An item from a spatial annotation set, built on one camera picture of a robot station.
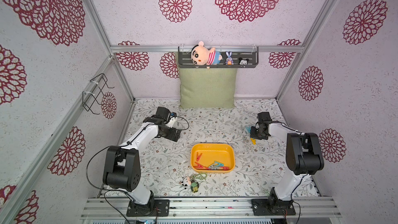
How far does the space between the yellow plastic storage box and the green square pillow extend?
1.01ft

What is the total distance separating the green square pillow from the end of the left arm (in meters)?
0.32

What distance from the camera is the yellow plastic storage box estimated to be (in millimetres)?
870

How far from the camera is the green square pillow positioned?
0.97 m

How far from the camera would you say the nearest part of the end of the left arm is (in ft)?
2.15

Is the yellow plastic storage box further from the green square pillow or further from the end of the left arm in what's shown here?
the green square pillow
